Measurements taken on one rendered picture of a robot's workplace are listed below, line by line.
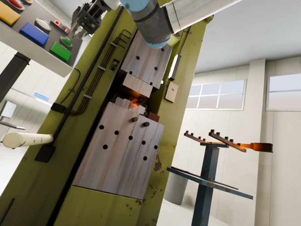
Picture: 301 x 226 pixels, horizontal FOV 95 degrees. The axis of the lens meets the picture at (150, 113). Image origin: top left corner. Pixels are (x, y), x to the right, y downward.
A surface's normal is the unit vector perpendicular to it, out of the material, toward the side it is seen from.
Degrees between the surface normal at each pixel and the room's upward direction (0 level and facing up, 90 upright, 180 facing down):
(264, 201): 90
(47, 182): 90
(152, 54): 90
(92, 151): 90
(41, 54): 150
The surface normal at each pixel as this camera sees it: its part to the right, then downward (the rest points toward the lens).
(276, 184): -0.60, -0.42
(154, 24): 0.39, 0.70
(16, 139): 0.41, -0.16
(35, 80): 0.74, 0.03
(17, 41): 0.11, 0.80
